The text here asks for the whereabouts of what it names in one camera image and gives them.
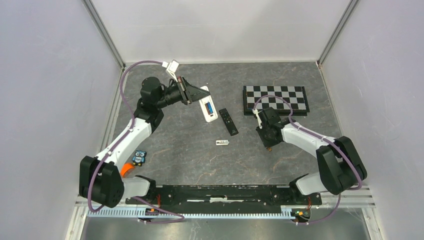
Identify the white remote control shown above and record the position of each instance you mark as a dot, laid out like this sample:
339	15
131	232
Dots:
208	118

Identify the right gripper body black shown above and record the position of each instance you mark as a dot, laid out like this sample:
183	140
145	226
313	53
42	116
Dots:
265	137

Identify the blue battery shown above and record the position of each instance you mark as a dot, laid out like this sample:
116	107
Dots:
209	108

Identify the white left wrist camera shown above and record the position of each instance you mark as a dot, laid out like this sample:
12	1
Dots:
171	68

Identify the black white chessboard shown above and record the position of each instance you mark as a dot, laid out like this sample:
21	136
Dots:
281	98

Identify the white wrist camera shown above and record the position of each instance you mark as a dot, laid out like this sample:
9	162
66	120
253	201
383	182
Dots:
256	113
171	68

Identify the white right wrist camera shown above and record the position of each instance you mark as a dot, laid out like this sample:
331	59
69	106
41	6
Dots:
256	113

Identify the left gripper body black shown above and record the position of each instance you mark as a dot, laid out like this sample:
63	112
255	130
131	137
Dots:
182	89

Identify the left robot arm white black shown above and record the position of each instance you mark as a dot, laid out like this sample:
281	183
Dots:
100	178

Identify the white slotted cable duct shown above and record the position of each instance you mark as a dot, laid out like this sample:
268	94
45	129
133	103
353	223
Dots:
145	212

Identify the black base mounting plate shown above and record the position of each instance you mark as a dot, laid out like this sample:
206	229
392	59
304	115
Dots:
228	199

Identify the black remote control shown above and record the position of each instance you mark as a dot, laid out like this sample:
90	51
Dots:
228	122

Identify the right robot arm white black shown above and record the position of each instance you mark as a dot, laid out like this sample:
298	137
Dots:
340	167

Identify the white battery cover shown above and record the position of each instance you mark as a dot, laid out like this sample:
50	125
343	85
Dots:
222	142

